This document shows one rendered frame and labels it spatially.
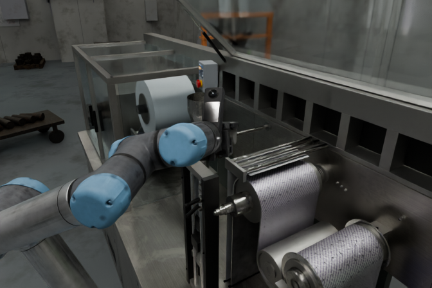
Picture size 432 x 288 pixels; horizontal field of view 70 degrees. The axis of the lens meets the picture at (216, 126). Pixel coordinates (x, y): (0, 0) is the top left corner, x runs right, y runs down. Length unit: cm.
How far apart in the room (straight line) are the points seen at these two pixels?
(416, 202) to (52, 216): 86
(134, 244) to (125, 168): 101
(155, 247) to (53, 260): 65
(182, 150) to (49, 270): 51
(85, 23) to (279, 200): 1067
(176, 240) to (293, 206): 66
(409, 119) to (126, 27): 1133
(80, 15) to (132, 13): 178
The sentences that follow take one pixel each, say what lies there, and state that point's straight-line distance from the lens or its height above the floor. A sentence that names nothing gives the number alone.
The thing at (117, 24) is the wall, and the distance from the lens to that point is 1187.
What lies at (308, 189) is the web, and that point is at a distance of 103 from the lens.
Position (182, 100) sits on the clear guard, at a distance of 155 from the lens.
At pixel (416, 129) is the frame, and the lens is 93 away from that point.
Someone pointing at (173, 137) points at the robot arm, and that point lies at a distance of 53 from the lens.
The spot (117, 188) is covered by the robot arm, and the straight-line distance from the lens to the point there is 48.
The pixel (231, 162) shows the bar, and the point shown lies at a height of 146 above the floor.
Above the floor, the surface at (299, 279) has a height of 128.
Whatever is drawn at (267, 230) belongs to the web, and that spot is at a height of 127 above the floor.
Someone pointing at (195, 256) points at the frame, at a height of 107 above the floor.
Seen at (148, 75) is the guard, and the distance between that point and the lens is 144.
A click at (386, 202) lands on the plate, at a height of 136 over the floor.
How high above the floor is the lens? 191
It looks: 22 degrees down
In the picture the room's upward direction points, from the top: straight up
